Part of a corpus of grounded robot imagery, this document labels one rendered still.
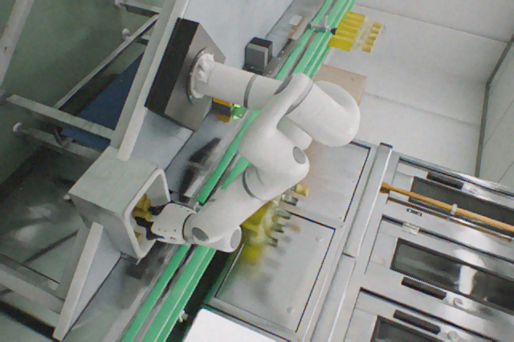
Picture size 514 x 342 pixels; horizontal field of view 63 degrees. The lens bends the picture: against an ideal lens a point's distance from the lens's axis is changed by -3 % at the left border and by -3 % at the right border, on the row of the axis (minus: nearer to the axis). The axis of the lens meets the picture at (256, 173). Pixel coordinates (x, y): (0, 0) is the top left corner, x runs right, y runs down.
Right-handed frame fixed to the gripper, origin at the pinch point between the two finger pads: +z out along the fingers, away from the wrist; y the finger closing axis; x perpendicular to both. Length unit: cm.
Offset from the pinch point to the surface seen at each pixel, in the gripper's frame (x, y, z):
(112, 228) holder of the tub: 6.7, -9.8, 0.8
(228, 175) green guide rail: -7.8, 25.9, -11.0
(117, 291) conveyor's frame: -11.5, -18.5, 3.1
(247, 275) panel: -36.7, 8.8, -18.2
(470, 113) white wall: -364, 519, -78
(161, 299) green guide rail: -16.5, -14.9, -7.2
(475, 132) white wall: -367, 481, -89
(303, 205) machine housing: -42, 46, -24
